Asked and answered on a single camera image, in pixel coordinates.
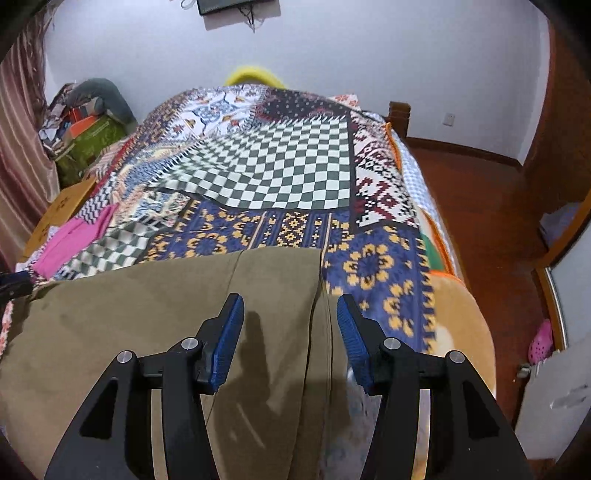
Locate olive green pants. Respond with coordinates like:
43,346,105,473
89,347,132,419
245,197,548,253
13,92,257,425
1,247,345,479

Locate folded pink pants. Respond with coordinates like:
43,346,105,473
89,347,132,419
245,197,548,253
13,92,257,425
32,204,118,279

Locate white cabinet with stickers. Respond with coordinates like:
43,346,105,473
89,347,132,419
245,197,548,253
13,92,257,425
516,198,590,460

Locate wooden bed headboard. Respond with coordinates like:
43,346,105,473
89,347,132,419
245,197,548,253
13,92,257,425
19,177,96,262

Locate striped pink curtain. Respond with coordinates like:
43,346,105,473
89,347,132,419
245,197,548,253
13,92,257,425
1,6,59,271

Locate orange fleece blanket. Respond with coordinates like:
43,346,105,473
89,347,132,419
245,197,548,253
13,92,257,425
385,121,498,400

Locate pink croc shoe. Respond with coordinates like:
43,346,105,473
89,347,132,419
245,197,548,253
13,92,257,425
528,319,554,365

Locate green bag with clutter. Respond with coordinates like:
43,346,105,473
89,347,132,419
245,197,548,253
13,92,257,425
39,83,127,188

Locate grey plush item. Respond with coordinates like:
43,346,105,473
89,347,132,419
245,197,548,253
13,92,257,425
67,78,137,134

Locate patchwork patterned bedsheet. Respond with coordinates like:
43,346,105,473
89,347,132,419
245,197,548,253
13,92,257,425
24,85,435,347

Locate brown wooden door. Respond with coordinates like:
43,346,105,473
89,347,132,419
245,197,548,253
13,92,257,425
524,27,590,215

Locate yellow pillow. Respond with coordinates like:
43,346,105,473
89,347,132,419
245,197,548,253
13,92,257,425
224,65,287,89

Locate wooden bed post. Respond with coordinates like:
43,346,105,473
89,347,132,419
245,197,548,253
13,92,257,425
387,101,412,139

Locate wall mounted black screen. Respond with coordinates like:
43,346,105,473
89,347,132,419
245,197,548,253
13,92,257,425
195,0,270,16

